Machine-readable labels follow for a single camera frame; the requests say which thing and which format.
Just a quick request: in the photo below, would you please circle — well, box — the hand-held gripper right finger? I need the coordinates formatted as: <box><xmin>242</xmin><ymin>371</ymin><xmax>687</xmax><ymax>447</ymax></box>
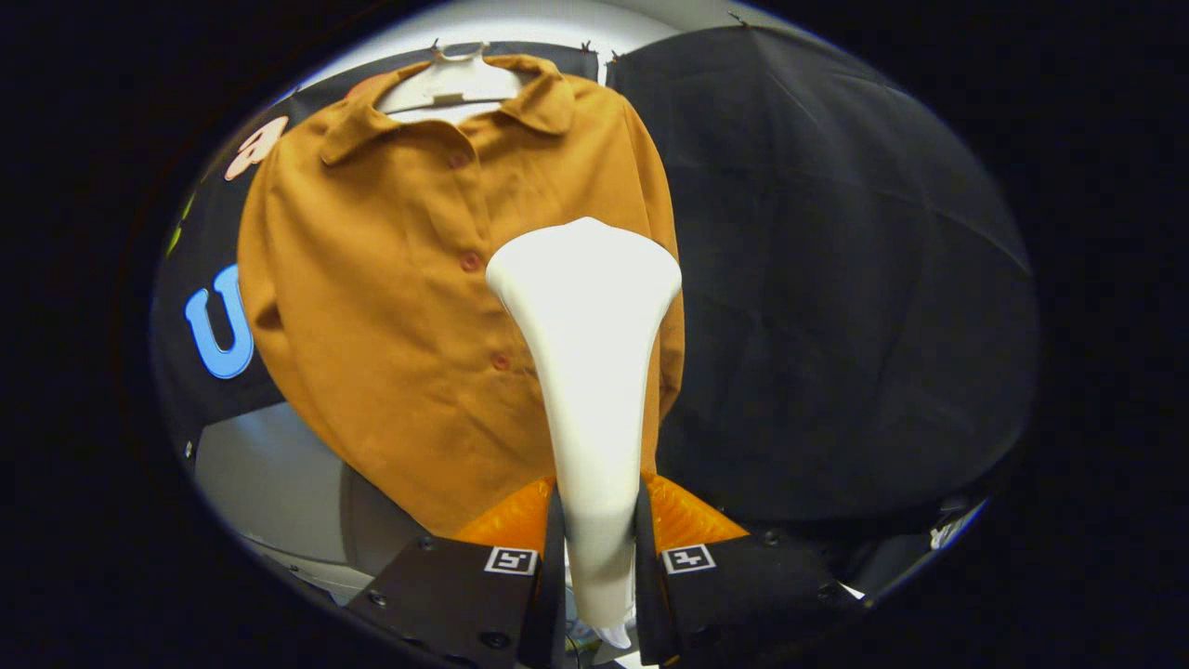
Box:
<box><xmin>634</xmin><ymin>472</ymin><xmax>860</xmax><ymax>669</ymax></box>

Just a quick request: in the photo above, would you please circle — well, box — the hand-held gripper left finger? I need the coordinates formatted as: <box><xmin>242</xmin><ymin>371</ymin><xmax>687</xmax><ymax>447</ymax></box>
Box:
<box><xmin>346</xmin><ymin>476</ymin><xmax>568</xmax><ymax>669</ymax></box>

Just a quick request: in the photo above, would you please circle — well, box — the orange button-up shirt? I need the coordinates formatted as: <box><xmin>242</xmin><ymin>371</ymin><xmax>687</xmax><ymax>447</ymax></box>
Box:
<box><xmin>237</xmin><ymin>54</ymin><xmax>686</xmax><ymax>538</ymax></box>

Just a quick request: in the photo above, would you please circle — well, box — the white clothes hanger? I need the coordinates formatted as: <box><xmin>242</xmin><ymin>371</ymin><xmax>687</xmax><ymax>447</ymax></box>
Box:
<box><xmin>376</xmin><ymin>39</ymin><xmax>526</xmax><ymax>117</ymax></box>

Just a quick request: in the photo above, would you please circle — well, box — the black backdrop cloth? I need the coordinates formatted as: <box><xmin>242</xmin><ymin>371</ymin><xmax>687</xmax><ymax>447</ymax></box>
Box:
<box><xmin>149</xmin><ymin>23</ymin><xmax>1039</xmax><ymax>558</ymax></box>

